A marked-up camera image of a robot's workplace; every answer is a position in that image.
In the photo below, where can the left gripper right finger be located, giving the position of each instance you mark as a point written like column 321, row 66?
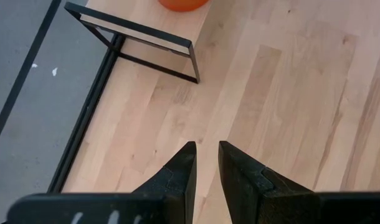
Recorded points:
column 249, row 189

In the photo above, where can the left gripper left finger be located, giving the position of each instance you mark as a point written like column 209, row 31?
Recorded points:
column 180, row 180

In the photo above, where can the orange plastic bowl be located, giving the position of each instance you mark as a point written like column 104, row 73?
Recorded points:
column 182, row 4

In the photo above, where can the wooden shelf with black legs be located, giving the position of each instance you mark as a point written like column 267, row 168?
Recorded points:
column 146, row 18

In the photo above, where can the black aluminium table frame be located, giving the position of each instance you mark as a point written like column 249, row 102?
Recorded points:
column 84, row 118

